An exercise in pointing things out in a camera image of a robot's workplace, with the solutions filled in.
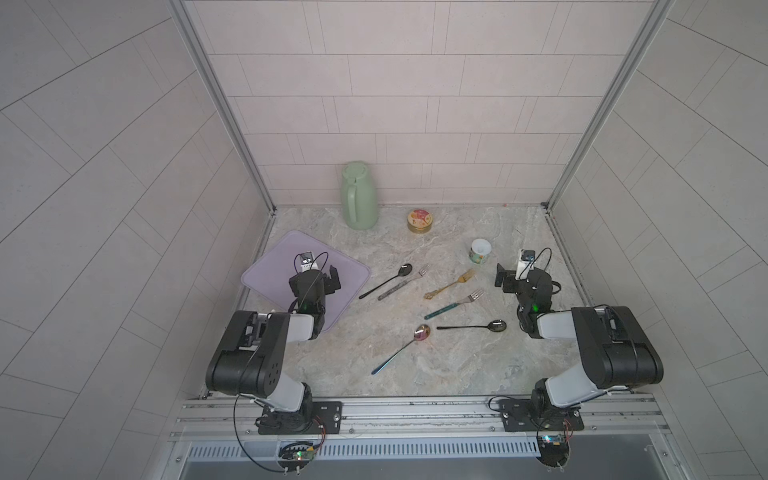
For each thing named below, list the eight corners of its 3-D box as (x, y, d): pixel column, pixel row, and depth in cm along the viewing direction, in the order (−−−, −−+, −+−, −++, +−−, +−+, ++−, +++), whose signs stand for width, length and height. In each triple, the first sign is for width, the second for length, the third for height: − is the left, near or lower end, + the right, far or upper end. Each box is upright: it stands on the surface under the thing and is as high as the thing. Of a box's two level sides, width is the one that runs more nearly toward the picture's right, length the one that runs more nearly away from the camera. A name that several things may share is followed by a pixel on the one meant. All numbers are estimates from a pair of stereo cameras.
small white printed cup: (470, 264, 102) (474, 254, 97) (467, 248, 106) (471, 238, 102) (489, 265, 102) (493, 255, 97) (485, 248, 106) (489, 238, 102)
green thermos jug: (348, 238, 109) (339, 191, 91) (352, 209, 119) (344, 161, 100) (376, 239, 109) (372, 191, 91) (378, 209, 119) (374, 161, 101)
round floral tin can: (407, 233, 111) (408, 226, 108) (407, 216, 116) (407, 209, 113) (432, 233, 111) (433, 226, 108) (430, 216, 116) (431, 209, 113)
